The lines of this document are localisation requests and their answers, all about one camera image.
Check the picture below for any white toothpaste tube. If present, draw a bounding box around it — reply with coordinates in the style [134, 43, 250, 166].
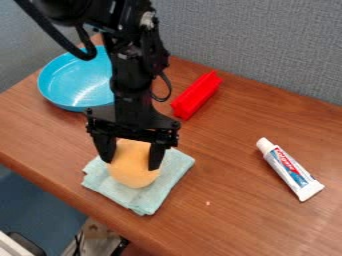
[257, 137, 325, 202]

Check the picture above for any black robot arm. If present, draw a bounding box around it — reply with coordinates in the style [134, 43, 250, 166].
[33, 0, 181, 170]

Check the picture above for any blue plate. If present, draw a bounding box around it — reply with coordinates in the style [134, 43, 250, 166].
[38, 46, 114, 112]

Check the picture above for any light blue folded cloth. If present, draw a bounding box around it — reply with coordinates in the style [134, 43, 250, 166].
[82, 149, 196, 216]

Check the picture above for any black white object corner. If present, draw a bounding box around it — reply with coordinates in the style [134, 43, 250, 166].
[0, 230, 47, 256]

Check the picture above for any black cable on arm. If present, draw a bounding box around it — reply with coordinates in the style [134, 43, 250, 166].
[13, 0, 174, 103]

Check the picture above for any red plastic block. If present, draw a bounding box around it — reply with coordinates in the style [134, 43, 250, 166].
[172, 71, 224, 120]

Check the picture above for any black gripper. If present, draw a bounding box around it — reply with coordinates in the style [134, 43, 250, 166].
[85, 89, 182, 172]

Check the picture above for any grey table leg frame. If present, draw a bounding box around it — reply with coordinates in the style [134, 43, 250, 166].
[62, 218, 129, 256]

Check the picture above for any yellow ball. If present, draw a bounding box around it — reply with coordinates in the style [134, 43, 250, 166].
[108, 139, 161, 189]

